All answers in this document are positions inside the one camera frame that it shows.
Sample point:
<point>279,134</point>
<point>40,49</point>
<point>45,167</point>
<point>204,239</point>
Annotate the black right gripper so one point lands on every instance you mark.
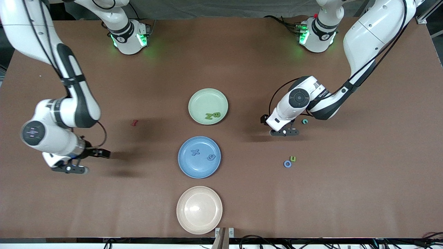
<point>91,151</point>

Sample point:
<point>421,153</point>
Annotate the green letter B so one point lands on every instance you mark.
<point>216,115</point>

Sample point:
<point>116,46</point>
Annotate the green letter N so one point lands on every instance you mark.
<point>208,116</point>

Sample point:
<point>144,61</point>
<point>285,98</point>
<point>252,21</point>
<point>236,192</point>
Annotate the blue letter a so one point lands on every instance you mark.
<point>211,157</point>

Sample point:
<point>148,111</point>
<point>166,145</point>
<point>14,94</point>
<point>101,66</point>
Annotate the blue letter x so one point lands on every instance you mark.
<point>196,152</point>

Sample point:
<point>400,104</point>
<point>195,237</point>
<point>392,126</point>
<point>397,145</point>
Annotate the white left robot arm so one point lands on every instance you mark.
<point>367,34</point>

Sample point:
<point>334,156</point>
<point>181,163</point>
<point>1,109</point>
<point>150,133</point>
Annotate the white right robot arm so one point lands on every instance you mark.
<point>52,141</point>

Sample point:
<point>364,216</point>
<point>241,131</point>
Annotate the blue letter O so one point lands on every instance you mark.
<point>285,164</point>

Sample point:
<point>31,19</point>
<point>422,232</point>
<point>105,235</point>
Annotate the green plate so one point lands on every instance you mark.
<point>204,100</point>

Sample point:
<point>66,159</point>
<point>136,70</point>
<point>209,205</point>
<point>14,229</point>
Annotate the blue plate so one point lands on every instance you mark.
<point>197,167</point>

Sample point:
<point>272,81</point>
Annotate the brown table cover sheet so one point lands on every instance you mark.
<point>311,207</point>

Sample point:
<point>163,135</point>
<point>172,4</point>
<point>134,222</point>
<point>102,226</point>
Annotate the beige plate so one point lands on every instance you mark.
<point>199,210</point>

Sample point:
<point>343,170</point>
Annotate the grey backdrop cloth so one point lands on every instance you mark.
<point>225,8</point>

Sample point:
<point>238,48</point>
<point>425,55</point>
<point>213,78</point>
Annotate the metal bracket with post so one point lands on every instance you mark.
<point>224,237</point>

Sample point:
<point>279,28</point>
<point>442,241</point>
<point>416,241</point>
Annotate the aluminium frame profile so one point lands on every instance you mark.
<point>427,15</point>

